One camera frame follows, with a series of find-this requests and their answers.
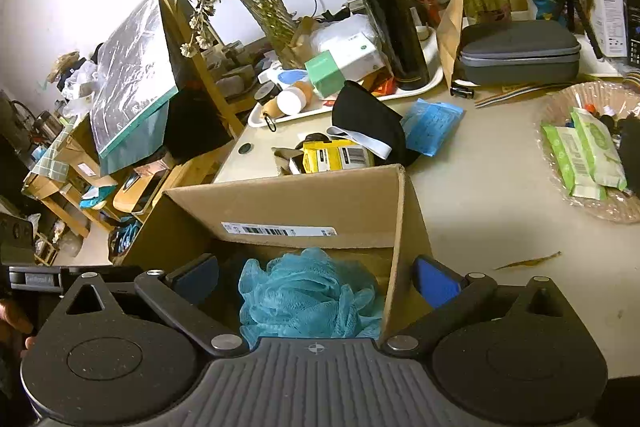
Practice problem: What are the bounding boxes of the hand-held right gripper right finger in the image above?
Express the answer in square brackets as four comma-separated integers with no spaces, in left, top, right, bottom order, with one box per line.
[381,256,583,356]

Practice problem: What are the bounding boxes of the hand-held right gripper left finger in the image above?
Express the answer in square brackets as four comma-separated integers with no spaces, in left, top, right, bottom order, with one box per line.
[55,253,249,356]

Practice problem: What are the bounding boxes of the teal mesh bath sponge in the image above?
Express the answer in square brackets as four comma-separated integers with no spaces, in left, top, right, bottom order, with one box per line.
[237,248,386,341]

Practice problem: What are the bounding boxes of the cardboard box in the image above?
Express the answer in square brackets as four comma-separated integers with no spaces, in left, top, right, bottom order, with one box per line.
[112,163,436,358]

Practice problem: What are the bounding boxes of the yellow wet wipes pack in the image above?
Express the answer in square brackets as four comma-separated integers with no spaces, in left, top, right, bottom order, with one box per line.
[301,139,376,174]

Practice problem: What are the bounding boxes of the person's left hand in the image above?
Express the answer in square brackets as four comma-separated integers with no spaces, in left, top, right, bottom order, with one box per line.
[0,299,37,360]

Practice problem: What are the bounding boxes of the wooden shelf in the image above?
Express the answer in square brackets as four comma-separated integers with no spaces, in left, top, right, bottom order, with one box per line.
[21,117,123,239]

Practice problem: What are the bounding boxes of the dried leaf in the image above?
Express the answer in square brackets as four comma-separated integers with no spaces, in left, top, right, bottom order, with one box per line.
[492,251,562,272]

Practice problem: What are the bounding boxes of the blue packet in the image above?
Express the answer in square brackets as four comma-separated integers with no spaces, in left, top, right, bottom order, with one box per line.
[400,99,466,158]

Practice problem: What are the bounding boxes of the green wet wipes pack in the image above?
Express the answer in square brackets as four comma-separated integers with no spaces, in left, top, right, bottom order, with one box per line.
[570,107,629,192]
[542,124,609,200]

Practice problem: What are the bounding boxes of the tan pouch with carabiner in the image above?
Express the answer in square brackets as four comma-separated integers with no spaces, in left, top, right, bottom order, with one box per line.
[262,99,292,134]

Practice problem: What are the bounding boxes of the white tray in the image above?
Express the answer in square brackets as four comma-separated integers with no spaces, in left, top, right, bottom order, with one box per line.
[246,24,446,126]

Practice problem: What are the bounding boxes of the plastic wrapped board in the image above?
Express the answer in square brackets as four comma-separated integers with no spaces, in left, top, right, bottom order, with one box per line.
[90,0,181,176]

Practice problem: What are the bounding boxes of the small black jar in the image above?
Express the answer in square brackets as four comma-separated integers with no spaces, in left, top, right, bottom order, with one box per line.
[253,83,281,104]

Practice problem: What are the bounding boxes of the red envelopes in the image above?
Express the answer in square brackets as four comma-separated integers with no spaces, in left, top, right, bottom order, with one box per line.
[364,73,397,101]

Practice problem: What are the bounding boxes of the wooden easel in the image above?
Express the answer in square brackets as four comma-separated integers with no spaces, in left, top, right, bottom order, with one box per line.
[156,0,247,138]

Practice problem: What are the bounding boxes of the white tube with blue label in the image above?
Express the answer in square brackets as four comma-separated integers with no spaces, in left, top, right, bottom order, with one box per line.
[260,68,311,116]

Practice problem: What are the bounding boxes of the green banded tissue pack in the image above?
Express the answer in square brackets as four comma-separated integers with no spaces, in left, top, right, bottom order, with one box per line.
[304,49,352,100]

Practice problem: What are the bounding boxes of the black block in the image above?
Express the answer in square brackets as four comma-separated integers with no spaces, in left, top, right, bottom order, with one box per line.
[619,117,640,174]

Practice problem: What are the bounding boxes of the grey zip case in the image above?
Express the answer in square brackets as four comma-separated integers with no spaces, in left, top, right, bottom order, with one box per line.
[450,21,582,88]

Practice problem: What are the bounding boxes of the black thermos bottle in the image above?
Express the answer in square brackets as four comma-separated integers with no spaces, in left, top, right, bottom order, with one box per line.
[354,0,431,92]

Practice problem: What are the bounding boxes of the brown paper bag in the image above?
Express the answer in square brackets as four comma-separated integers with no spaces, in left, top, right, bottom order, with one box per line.
[436,0,467,80]

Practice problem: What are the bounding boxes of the large white tissue pack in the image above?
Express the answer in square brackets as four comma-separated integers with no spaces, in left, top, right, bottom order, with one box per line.
[309,13,387,78]

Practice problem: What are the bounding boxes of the blue patterned bag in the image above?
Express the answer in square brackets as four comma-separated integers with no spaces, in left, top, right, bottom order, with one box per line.
[529,0,569,24]

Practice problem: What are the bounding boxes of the small black tripod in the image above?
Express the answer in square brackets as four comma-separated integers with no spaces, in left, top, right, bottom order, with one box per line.
[546,0,607,60]

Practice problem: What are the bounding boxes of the white carton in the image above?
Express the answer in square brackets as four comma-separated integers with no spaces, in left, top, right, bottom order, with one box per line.
[567,0,627,58]

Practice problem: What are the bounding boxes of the black carton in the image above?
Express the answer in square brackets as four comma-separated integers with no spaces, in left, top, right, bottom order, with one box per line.
[619,0,640,68]

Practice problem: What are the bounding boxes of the striped strap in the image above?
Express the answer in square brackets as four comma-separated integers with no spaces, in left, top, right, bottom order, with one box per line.
[474,83,542,108]

